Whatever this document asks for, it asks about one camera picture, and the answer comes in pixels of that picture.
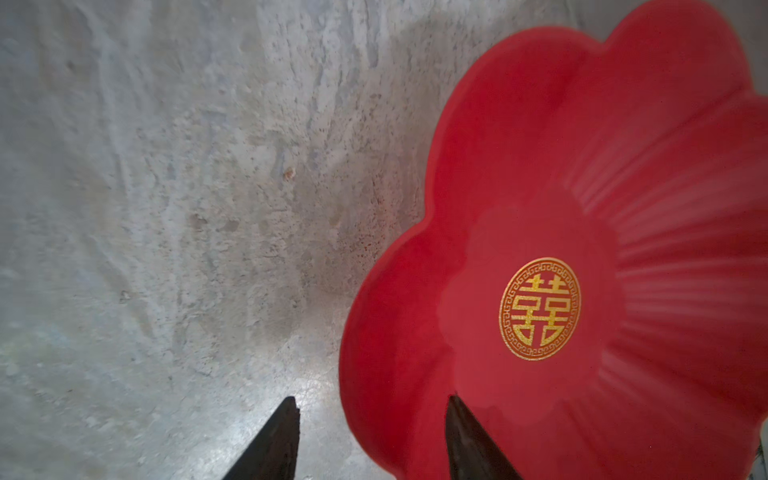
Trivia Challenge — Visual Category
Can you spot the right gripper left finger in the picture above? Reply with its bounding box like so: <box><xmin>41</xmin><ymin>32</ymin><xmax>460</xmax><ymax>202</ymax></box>
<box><xmin>223</xmin><ymin>396</ymin><xmax>300</xmax><ymax>480</ymax></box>

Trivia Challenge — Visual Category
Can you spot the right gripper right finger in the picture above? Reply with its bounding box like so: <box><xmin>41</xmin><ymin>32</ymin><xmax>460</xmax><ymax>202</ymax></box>
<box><xmin>445</xmin><ymin>395</ymin><xmax>522</xmax><ymax>480</ymax></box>

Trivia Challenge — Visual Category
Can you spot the red flower-shaped plate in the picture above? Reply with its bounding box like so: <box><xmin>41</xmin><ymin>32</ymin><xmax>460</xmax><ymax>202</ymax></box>
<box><xmin>339</xmin><ymin>1</ymin><xmax>767</xmax><ymax>479</ymax></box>

